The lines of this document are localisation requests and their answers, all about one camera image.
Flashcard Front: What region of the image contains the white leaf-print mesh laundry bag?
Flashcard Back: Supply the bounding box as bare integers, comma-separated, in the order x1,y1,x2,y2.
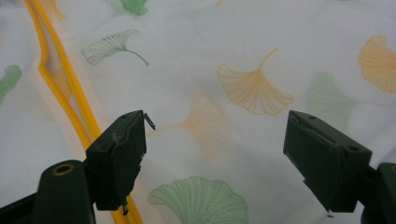
0,0,396,224

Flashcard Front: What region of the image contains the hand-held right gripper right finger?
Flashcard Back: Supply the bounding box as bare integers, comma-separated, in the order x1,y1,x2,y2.
283,110,373,214

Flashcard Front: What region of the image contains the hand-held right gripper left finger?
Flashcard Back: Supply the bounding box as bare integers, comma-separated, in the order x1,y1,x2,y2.
85,109,156,217

